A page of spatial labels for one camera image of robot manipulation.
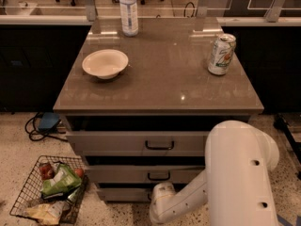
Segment black floor cable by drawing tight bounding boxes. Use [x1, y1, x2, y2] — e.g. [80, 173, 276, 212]
[24, 111, 69, 143]

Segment grey middle drawer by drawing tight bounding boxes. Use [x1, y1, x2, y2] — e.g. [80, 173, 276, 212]
[86, 165, 204, 184]

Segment red apple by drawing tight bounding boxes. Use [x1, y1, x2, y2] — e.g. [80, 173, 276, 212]
[74, 169, 85, 178]

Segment black wire basket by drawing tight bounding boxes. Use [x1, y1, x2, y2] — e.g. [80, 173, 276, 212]
[10, 155, 88, 225]

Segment yellow snack bag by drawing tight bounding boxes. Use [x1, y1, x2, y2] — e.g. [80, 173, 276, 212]
[25, 201, 70, 225]

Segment white green soda can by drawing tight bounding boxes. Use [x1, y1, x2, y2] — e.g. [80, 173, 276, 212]
[208, 33, 236, 75]

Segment green chip bag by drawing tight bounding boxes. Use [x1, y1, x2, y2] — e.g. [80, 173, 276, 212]
[41, 164, 82, 197]

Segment grey drawer cabinet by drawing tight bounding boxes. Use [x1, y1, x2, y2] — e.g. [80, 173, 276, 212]
[54, 18, 263, 194]

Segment grey drawer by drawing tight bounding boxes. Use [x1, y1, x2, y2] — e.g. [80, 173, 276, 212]
[86, 165, 204, 184]
[97, 188, 151, 202]
[67, 131, 208, 156]

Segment blue foot pedal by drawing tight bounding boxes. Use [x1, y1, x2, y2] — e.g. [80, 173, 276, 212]
[38, 112, 60, 132]

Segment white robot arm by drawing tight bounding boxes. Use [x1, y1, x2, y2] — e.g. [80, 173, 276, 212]
[150, 121, 279, 226]

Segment clear plastic water bottle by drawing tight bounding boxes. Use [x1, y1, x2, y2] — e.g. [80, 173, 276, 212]
[119, 0, 138, 37]

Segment red snack packet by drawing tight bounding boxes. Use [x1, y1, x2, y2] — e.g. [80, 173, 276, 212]
[39, 163, 55, 180]

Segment black stand base right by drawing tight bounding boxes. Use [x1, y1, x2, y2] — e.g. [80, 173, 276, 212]
[274, 112, 301, 179]

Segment grey bottom drawer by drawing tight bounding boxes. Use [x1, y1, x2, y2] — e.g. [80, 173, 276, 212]
[97, 188, 151, 202]

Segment white bowl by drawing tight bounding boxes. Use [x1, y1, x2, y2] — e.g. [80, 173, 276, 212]
[82, 49, 129, 79]

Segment grey top drawer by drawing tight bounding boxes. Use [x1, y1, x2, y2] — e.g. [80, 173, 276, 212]
[67, 131, 208, 156]

